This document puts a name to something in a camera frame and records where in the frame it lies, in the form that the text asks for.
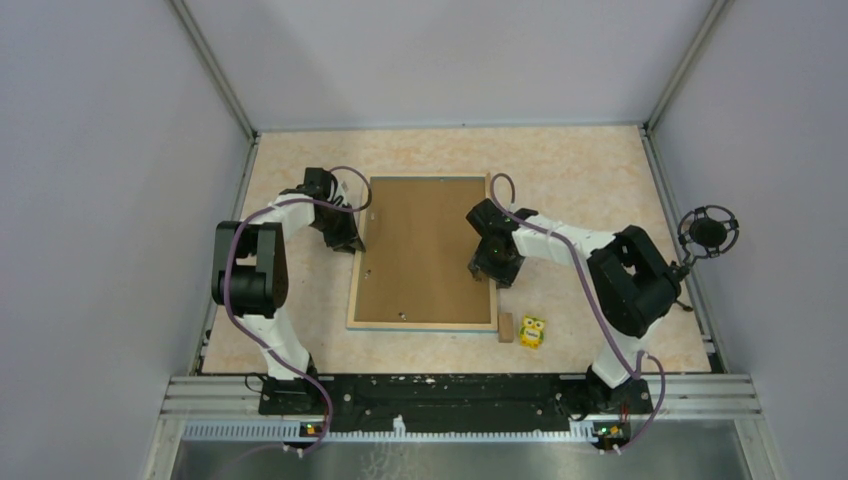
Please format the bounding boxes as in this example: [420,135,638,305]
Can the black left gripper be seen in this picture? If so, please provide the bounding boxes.
[310,201,364,254]

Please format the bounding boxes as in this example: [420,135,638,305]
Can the brown cardboard backing board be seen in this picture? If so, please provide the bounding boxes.
[353,177,494,326]

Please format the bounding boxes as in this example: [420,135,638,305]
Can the wooden picture frame blue edges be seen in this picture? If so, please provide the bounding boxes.
[345,173,499,334]

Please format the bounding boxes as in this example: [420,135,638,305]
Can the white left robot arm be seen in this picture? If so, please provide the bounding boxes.
[211,167,373,414]

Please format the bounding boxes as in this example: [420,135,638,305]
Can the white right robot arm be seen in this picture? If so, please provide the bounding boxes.
[466,199,691,412]

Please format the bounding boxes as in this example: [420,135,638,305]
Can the small wooden block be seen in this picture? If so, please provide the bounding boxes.
[497,312,515,344]

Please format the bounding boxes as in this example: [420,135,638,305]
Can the yellow owl toy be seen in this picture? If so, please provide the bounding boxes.
[519,315,547,350]

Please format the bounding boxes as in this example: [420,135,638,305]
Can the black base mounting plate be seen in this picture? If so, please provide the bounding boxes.
[258,373,654,433]

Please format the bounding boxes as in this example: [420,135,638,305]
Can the black microphone tripod stand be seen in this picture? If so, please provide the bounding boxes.
[669,261,694,313]

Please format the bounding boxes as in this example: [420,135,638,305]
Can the black microphone with orange tip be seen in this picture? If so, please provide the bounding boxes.
[677,205,740,264]

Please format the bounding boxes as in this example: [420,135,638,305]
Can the aluminium rail frame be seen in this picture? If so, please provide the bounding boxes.
[144,373,787,479]

